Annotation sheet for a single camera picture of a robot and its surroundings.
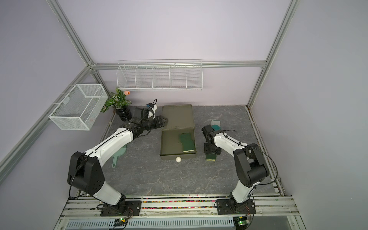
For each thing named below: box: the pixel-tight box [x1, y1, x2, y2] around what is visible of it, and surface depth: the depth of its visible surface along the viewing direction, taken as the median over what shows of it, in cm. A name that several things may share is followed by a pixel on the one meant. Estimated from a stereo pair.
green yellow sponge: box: [205, 153, 217, 161], surface depth 93 cm
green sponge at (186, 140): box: [179, 132, 195, 153], surface depth 82 cm
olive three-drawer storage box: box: [161, 103, 196, 138], surface depth 86 cm
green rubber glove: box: [210, 119, 221, 131], surface depth 113 cm
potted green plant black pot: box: [100, 87, 133, 122], surface depth 96 cm
